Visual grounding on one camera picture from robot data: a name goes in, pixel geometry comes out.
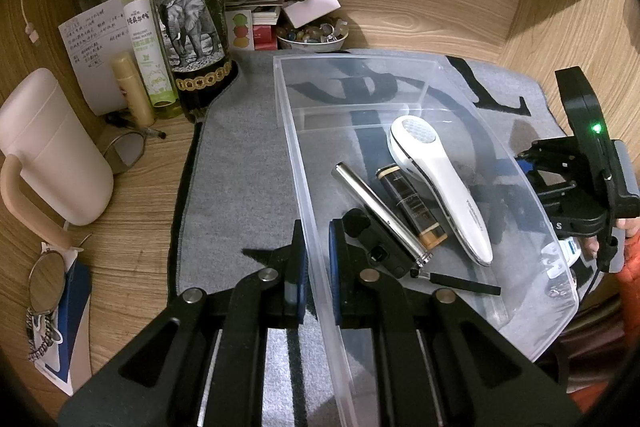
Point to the person's right hand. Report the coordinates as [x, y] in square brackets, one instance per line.
[630, 227]

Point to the person's right forearm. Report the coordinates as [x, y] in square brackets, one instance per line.
[631, 267]

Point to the handwritten paper note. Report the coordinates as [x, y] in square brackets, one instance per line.
[90, 52]

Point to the clear plastic tray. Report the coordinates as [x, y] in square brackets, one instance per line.
[450, 77]

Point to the green spray bottle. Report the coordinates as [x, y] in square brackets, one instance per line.
[147, 42]

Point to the round metal mirror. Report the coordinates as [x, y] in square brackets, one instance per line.
[46, 282]

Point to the yellow tube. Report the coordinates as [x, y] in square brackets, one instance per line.
[132, 92]

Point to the bowl of stones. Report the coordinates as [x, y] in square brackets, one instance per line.
[312, 38]

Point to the silver metal pen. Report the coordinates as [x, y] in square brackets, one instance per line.
[370, 202]

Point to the black small device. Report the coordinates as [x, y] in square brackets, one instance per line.
[380, 252]

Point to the dark wine bottle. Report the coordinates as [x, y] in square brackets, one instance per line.
[187, 7]

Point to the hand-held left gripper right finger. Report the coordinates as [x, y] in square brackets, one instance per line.
[334, 279]

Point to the white handheld massager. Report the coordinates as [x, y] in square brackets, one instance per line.
[450, 202]

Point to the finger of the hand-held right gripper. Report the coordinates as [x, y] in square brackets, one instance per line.
[560, 196]
[552, 154]

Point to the blue book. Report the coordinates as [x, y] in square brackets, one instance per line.
[75, 332]

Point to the white plug adapter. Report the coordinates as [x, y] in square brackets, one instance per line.
[565, 257]

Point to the grey lettered mat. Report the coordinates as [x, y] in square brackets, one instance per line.
[235, 187]

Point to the red small box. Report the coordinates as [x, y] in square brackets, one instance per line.
[265, 37]

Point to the black and gold tube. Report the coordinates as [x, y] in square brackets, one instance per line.
[412, 207]

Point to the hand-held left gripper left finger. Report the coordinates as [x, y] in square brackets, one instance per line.
[300, 279]

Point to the fruit print box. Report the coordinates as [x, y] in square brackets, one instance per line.
[239, 31]

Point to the white folded card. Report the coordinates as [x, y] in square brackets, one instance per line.
[312, 7]

